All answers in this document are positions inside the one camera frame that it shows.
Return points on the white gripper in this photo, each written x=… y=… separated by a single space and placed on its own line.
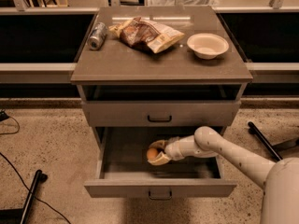
x=173 y=150

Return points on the orange fruit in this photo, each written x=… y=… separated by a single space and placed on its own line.
x=152 y=153

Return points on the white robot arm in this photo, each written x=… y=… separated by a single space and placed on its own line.
x=278 y=180

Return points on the closed upper grey drawer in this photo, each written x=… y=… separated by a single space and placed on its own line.
x=159 y=113

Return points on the open grey drawer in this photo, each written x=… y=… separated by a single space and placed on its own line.
x=123 y=170

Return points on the grey drawer cabinet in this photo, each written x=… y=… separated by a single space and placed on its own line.
x=118 y=73

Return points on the black stand leg right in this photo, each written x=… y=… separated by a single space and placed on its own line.
x=274 y=150

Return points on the black stand leg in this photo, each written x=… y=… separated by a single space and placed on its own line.
x=274 y=150
x=20 y=215

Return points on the white paper bowl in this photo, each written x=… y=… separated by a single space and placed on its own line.
x=207 y=46

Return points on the brown chip bag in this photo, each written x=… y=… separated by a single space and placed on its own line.
x=142 y=34

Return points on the silver soda can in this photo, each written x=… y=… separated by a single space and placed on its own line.
x=97 y=36

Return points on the black stand leg left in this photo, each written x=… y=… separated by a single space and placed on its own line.
x=20 y=215

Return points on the grey metal railing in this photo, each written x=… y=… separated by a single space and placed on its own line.
x=262 y=72

